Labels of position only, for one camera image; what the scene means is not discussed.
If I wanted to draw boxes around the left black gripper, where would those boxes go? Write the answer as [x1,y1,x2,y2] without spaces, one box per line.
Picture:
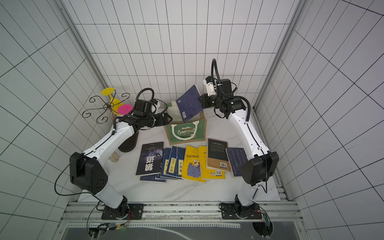
[144,112,173,128]

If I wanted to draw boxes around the purple starry book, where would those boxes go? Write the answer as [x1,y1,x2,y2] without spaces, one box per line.
[176,85,203,122]

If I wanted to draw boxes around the green jute canvas bag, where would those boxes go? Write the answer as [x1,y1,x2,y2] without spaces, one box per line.
[165,101,207,146]

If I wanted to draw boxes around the dark green brown book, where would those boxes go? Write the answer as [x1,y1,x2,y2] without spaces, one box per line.
[206,138,231,172]

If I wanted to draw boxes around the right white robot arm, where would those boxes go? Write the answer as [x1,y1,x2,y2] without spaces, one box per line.
[199,76,279,220]

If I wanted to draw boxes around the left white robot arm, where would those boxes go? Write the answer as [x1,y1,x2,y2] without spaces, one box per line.
[67,99,172,220]

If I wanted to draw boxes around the blue book yellow label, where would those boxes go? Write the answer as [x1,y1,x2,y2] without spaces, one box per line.
[160,148,171,179]
[166,146,178,178]

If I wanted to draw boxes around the pink plastic wine glass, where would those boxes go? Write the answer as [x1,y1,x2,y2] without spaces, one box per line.
[117,104,133,116]

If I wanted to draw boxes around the black book white characters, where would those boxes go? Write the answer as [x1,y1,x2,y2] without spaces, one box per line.
[136,142,164,176]

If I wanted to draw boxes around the yellow plastic wine glass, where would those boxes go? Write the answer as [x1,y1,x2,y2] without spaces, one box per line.
[101,88,123,116]

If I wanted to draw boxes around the metal scroll glass rack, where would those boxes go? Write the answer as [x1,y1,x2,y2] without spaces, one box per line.
[82,93,131,124]

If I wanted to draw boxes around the yellow book purple picture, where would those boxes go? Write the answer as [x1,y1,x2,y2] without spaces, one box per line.
[182,146,206,183]

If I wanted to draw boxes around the dark navy thin book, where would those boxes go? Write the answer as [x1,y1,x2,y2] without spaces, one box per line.
[226,148,248,178]

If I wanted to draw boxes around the navy book at bottom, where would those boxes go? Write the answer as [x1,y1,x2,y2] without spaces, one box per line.
[140,175,167,183]

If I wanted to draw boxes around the small jar black lid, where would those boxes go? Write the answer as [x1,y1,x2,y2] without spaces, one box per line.
[109,152,120,163]

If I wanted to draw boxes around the yellow book plain cover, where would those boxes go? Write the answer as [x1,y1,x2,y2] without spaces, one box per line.
[198,145,226,180]

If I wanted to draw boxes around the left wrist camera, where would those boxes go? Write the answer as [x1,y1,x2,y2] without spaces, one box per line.
[151,99,161,114]

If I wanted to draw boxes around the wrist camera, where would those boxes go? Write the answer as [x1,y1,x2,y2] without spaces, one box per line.
[151,99,161,114]
[203,76,217,97]

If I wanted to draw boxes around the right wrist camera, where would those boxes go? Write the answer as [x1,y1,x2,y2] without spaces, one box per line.
[203,76,217,97]

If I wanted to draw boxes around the aluminium mounting rail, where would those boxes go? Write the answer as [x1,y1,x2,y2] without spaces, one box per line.
[61,202,304,223]

